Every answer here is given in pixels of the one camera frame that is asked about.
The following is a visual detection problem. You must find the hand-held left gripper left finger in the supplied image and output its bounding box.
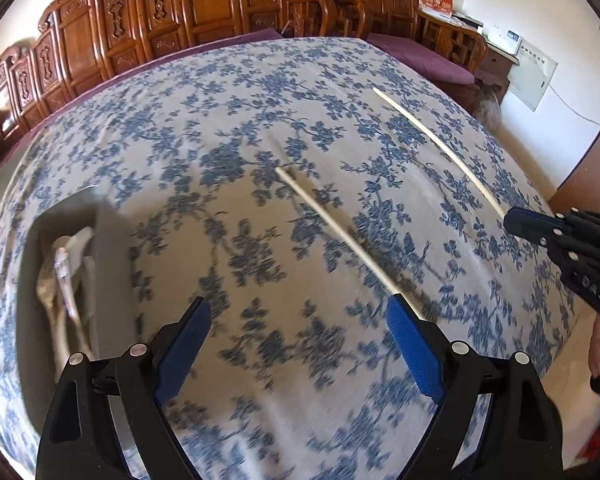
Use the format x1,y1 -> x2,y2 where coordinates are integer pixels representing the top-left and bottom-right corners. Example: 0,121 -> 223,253
35,297 -> 212,480

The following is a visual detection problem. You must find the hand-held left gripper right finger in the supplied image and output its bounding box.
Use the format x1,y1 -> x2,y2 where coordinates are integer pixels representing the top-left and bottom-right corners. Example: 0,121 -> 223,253
386,295 -> 566,480

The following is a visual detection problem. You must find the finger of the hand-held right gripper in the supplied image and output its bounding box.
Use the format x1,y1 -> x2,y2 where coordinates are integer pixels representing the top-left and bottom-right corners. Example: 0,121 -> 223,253
504,219 -> 581,263
505,206 -> 588,233

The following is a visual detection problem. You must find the grey utensil tray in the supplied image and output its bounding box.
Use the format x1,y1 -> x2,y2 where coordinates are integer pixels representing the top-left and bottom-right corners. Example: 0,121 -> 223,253
27,187 -> 133,461

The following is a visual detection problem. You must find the light bamboo chopstick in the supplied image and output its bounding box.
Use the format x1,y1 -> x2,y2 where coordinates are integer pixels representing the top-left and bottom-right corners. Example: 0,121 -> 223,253
275,167 -> 423,313
372,87 -> 508,218

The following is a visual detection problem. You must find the white ceramic spoon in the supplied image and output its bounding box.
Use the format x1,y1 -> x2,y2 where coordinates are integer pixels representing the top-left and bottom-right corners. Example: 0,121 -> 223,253
54,226 -> 97,273

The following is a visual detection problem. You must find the brown wooden door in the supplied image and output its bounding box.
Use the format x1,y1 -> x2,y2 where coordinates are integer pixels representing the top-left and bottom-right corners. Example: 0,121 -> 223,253
551,105 -> 600,222

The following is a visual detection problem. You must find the grey fuzzy object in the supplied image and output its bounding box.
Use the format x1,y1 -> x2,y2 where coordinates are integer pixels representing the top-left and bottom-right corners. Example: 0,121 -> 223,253
472,94 -> 504,127

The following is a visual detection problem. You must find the grey electrical panel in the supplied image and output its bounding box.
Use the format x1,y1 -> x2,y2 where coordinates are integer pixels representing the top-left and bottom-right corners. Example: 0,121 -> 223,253
506,37 -> 559,112

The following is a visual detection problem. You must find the cream plastic spoon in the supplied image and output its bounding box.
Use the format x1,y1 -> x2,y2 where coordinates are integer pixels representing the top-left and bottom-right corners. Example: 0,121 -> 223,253
36,259 -> 68,356

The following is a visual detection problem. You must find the white box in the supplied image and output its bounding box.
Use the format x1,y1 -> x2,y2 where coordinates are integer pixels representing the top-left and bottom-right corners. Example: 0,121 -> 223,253
482,27 -> 522,57

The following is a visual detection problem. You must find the carved wooden side table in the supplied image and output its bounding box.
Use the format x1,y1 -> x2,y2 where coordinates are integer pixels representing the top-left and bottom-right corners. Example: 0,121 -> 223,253
414,7 -> 490,75

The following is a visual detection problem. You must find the purple seat cushion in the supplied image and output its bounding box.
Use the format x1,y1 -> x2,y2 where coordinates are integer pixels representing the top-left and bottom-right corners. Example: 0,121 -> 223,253
366,32 -> 477,87

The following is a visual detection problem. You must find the blue floral tablecloth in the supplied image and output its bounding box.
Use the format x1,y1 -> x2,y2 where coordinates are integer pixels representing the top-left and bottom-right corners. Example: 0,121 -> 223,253
0,35 -> 578,480

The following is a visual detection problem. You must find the stack of papers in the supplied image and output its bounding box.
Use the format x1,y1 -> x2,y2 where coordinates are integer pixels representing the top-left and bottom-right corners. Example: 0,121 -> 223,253
450,10 -> 484,29

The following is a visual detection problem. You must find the red box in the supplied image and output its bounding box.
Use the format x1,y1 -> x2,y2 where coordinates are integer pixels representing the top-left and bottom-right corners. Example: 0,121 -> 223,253
417,0 -> 454,22

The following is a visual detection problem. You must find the wooden chair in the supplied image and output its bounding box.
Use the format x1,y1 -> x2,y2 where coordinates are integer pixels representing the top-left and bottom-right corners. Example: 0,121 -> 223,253
279,0 -> 373,39

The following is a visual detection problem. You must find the carved wooden bench back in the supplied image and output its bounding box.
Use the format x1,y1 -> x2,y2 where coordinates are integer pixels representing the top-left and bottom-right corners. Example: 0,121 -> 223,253
0,0 -> 421,148

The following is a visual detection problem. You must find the white wall cable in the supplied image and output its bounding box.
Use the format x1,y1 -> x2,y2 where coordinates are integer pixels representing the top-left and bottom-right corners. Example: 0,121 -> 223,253
550,84 -> 600,127

